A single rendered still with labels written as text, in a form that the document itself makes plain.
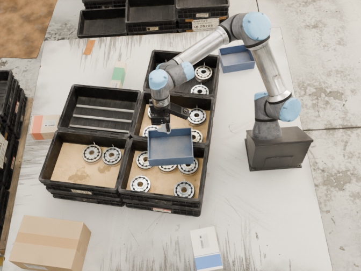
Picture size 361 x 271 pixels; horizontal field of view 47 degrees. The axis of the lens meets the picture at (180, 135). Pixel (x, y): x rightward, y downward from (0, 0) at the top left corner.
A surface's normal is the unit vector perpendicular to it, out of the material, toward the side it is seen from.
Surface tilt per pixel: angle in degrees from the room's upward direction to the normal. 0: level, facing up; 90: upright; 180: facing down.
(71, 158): 0
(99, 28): 0
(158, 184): 0
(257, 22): 44
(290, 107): 59
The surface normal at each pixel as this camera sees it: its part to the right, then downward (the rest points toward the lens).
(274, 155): 0.06, 0.86
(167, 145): -0.05, -0.49
